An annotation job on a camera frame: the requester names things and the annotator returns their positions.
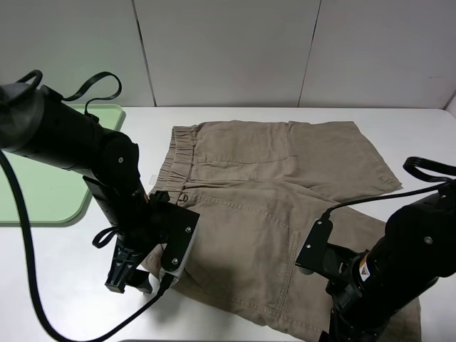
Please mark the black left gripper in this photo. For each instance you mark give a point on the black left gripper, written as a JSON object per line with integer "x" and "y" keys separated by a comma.
{"x": 139, "y": 218}

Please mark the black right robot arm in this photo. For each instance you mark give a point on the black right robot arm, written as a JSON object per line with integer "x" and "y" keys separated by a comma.
{"x": 418, "y": 248}

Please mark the khaki shorts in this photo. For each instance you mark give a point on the khaki shorts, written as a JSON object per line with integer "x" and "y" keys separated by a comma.
{"x": 258, "y": 188}

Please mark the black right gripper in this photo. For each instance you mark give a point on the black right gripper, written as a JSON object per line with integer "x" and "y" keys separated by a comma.
{"x": 358, "y": 314}

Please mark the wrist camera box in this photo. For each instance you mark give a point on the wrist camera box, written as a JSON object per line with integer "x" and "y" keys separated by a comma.
{"x": 180, "y": 227}
{"x": 319, "y": 256}

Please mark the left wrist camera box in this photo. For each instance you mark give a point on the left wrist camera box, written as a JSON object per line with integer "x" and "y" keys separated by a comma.
{"x": 180, "y": 227}

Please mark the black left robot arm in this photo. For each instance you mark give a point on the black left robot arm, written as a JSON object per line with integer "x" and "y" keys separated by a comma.
{"x": 36, "y": 124}

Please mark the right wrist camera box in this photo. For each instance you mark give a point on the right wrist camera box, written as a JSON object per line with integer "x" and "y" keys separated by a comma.
{"x": 319, "y": 256}

